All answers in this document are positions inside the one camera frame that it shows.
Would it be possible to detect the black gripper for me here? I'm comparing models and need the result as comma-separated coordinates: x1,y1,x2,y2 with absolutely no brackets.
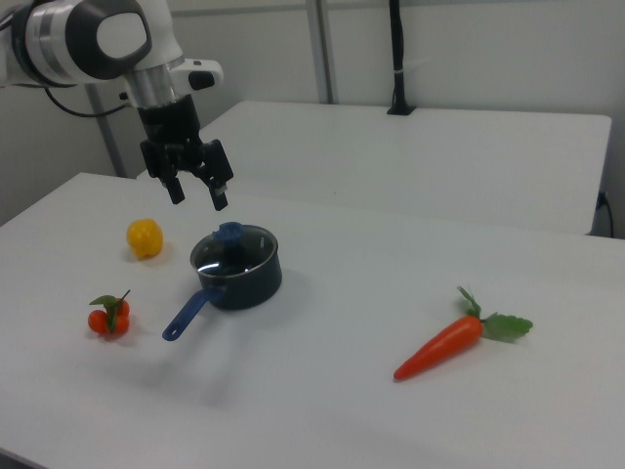
136,95,233,212

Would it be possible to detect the grey partition post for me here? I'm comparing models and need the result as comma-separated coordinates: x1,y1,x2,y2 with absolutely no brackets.
307,0,339,105
86,85,127,178

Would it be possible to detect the yellow toy bell pepper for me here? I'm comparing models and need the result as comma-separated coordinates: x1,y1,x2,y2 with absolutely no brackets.
126,218,164,261

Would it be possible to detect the white background table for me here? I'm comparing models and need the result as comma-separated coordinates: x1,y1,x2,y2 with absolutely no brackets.
136,101,613,236

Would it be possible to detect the orange toy carrot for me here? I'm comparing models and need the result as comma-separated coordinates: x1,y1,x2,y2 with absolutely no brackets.
393,285,534,382

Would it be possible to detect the dark blue saucepan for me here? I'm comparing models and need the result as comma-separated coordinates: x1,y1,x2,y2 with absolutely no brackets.
161,229,284,342

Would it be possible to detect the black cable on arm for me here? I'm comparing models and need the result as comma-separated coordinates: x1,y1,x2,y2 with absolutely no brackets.
45,86,132,118

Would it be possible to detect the black wall cable with plug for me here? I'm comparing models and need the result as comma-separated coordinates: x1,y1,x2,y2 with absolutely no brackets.
597,191,615,238

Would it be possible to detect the glass lid with blue knob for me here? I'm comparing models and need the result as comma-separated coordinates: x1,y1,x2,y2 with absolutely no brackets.
189,222,278,278

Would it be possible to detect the black camera pole with base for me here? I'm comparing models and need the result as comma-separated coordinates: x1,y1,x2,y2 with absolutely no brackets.
387,0,417,116

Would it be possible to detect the toy tomato cluster with leaves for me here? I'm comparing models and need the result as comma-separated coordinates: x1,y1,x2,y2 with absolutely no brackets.
87,288,132,338

